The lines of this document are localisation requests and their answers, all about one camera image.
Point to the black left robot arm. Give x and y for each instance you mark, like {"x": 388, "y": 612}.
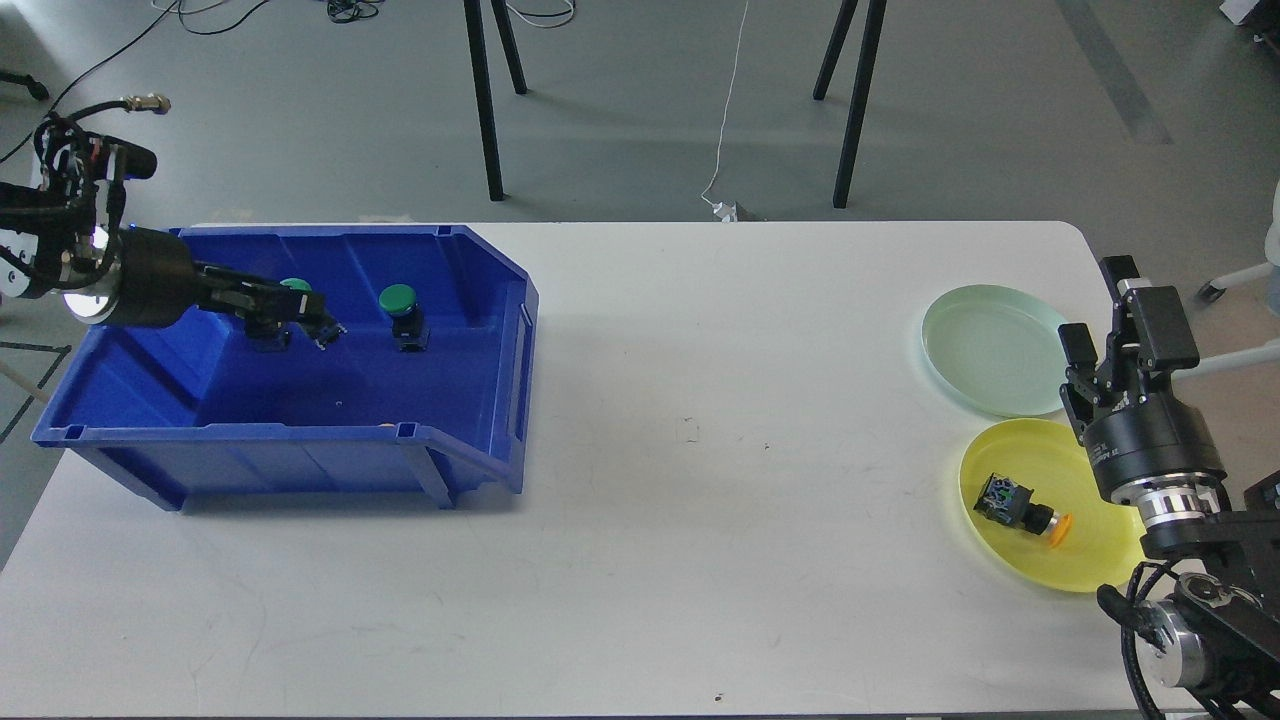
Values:
{"x": 67, "y": 236}

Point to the green push button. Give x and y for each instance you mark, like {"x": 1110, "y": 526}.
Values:
{"x": 407, "y": 323}
{"x": 307, "y": 309}

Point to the black tripod leg left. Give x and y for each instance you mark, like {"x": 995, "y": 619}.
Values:
{"x": 474, "y": 16}

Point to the yellow plastic plate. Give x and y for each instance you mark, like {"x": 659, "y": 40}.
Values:
{"x": 1102, "y": 544}

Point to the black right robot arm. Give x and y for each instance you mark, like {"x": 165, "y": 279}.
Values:
{"x": 1203, "y": 599}

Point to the black tripod leg right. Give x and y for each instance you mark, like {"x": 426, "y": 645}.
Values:
{"x": 870, "y": 41}

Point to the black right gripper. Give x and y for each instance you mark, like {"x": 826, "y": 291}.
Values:
{"x": 1142, "y": 438}

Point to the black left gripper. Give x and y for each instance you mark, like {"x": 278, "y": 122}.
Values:
{"x": 154, "y": 281}

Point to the black tripod leg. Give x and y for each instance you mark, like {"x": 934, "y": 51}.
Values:
{"x": 474, "y": 16}
{"x": 870, "y": 41}

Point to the blue plastic storage bin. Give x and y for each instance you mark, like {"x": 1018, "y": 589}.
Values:
{"x": 194, "y": 410}

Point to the yellow push button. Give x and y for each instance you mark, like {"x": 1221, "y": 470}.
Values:
{"x": 1005, "y": 502}

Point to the light green plastic plate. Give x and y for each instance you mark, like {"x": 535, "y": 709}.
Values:
{"x": 996, "y": 349}

